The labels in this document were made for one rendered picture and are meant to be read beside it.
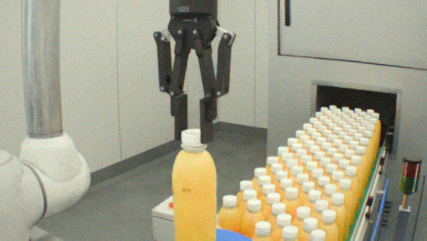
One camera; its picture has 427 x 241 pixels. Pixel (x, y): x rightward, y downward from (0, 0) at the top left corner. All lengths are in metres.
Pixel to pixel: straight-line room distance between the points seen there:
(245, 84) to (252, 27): 0.71
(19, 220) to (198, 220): 0.49
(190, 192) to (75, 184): 0.52
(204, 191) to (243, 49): 5.07
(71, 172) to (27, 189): 0.16
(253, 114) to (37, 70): 4.85
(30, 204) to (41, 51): 0.37
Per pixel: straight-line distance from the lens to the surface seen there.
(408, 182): 1.34
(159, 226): 1.35
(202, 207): 0.76
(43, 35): 1.16
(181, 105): 0.75
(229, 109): 6.00
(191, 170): 0.74
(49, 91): 1.16
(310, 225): 1.23
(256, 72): 5.73
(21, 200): 1.09
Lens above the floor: 1.66
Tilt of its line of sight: 14 degrees down
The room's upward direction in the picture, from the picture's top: straight up
